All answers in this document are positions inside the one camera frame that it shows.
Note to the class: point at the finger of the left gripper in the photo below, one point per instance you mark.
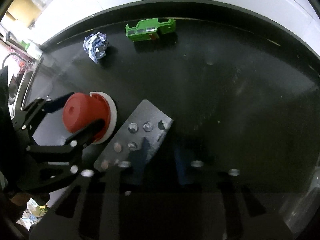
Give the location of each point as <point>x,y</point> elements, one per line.
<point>85,136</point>
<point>52,105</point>

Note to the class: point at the red plastic cup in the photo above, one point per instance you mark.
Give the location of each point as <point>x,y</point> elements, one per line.
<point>82,109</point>

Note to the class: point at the blue white paper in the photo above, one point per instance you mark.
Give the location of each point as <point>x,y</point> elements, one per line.
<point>95,46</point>

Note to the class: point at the green carton box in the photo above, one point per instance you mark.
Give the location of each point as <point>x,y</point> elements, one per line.
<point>150,29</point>

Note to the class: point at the steel sink basin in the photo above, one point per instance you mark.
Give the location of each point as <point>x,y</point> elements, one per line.
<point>18,91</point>

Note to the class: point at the green cap soap bottle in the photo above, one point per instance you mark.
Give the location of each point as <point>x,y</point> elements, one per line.
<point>32,49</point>

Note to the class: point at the tan thermos jug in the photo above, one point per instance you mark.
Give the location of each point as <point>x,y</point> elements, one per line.
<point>25,12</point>

